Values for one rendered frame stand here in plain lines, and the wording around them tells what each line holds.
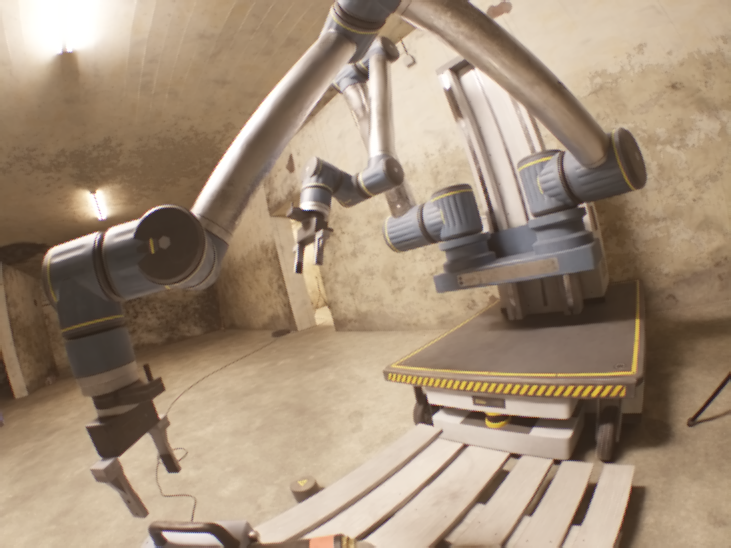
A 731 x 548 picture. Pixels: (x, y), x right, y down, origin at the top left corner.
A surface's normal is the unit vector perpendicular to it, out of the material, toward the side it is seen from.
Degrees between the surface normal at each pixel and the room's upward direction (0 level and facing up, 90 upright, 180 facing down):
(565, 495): 0
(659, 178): 90
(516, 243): 90
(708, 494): 0
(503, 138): 90
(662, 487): 0
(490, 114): 90
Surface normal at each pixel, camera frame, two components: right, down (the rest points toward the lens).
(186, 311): 0.63, -0.14
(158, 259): 0.36, -0.07
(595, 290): -0.74, 0.20
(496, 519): -0.25, -0.97
